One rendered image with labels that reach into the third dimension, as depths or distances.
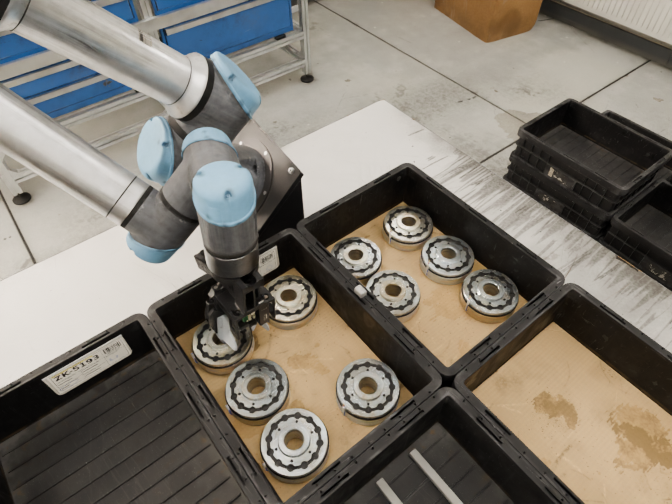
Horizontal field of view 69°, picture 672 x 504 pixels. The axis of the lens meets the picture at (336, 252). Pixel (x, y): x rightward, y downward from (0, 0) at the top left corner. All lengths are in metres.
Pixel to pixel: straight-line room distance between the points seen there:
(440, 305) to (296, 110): 2.07
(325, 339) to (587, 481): 0.46
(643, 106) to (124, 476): 3.09
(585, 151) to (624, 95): 1.43
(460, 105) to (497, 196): 1.64
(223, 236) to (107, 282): 0.64
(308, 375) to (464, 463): 0.28
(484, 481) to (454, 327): 0.26
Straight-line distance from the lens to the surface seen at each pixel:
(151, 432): 0.88
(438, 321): 0.93
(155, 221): 0.75
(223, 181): 0.61
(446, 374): 0.76
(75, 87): 2.53
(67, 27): 0.79
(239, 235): 0.64
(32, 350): 1.21
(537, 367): 0.93
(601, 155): 1.99
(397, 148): 1.46
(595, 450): 0.90
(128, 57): 0.82
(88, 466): 0.89
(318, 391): 0.85
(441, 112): 2.89
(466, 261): 0.98
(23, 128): 0.77
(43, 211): 2.63
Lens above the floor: 1.60
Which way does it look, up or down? 50 degrees down
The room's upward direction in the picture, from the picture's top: 1 degrees counter-clockwise
